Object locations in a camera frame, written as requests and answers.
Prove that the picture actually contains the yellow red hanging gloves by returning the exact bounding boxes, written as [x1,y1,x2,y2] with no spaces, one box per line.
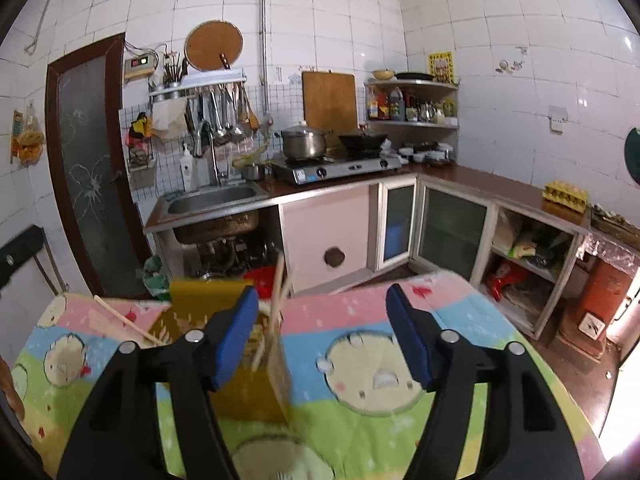
[127,111,153,146]

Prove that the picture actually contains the yellow hose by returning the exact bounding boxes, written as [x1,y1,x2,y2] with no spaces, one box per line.
[232,145,271,168]

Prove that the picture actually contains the yellow egg carton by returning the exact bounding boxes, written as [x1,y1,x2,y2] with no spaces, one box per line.
[544,181,588,209]

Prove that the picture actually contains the steel corner shelf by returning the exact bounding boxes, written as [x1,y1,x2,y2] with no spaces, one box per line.
[363,79,460,128]

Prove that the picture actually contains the green round wall board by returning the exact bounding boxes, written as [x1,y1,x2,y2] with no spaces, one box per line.
[624,127,640,186]

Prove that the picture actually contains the steel pot with lid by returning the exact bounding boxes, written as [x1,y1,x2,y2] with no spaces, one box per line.
[274,122,331,160]

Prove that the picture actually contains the kitchen counter cabinet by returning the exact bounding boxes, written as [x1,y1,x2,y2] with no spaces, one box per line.
[145,165,593,341]

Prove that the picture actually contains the row of condiment bottles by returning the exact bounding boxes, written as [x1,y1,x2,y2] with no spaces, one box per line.
[366,85,458,123]

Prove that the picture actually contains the yellow perforated utensil holder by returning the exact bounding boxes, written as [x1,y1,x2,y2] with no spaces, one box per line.
[169,279,294,423]

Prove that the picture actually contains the red plastic bag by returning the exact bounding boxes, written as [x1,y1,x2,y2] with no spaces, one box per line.
[487,265,528,301]

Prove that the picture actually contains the steel gas stove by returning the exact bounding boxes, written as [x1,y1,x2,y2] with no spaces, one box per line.
[270,152,403,184]

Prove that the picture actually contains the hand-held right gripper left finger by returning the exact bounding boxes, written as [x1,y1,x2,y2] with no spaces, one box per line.
[57,285,260,480]

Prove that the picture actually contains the yellow hanging bag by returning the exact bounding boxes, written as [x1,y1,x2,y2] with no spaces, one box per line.
[11,105,47,168]

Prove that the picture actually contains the digital timer box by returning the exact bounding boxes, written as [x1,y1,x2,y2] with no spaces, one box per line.
[123,52,157,81]

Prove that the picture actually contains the brown frosted glass door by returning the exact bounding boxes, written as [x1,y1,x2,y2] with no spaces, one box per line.
[46,33,151,298]

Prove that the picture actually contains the white hanging cloth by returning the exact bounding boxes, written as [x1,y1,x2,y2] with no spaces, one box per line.
[150,101,187,139]

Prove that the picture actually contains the steel sink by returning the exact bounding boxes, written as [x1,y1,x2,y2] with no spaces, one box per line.
[145,180,278,246]

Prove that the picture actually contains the black wok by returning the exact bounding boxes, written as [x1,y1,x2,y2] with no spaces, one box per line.
[339,131,390,153]

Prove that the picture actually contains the utensil cup on rack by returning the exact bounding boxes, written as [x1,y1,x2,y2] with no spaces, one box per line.
[162,50,188,86]

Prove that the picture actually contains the steel faucet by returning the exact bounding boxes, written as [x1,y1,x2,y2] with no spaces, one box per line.
[192,120,231,187]

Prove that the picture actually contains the metal wall pipe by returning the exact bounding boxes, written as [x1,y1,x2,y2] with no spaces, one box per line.
[25,0,273,116]

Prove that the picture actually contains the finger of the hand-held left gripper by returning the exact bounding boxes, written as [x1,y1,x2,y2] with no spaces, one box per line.
[0,226,42,293]

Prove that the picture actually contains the pink plastic sheet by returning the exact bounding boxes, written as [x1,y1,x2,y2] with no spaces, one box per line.
[582,232,640,261]

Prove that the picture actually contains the printed cartoon blanket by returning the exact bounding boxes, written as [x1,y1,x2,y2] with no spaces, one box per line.
[10,270,606,480]

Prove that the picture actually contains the white soap bottle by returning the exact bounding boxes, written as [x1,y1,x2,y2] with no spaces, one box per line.
[179,142,198,192]

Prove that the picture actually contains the yellow wall poster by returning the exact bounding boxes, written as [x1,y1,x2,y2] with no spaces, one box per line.
[426,51,455,84]

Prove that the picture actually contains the round wooden board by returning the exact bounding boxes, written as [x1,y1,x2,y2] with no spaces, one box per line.
[184,20,244,72]

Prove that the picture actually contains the wire wall basket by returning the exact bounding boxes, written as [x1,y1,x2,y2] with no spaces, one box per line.
[127,145,157,191]

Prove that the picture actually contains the wooden cutting board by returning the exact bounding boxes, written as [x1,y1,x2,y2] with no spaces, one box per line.
[301,71,358,133]

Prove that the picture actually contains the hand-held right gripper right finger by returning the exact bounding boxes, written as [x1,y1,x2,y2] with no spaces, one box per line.
[386,283,586,480]

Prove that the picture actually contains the row of hanging kitchen utensils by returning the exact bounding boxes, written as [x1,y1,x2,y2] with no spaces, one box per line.
[184,85,261,146]

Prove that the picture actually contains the long wooden board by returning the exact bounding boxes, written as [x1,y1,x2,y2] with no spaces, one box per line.
[590,205,640,236]

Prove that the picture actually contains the group of small bowls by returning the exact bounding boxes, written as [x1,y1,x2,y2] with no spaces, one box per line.
[397,141,456,167]

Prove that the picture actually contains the red plastic basin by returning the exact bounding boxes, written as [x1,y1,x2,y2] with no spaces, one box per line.
[245,266,281,301]

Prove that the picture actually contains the steel wall rack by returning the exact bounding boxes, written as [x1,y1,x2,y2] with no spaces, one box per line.
[147,69,248,103]

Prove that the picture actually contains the person's left hand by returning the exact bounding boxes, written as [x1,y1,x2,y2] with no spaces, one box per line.
[0,355,26,423]

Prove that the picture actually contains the green printed bag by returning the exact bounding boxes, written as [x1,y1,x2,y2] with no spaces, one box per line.
[137,255,173,301]

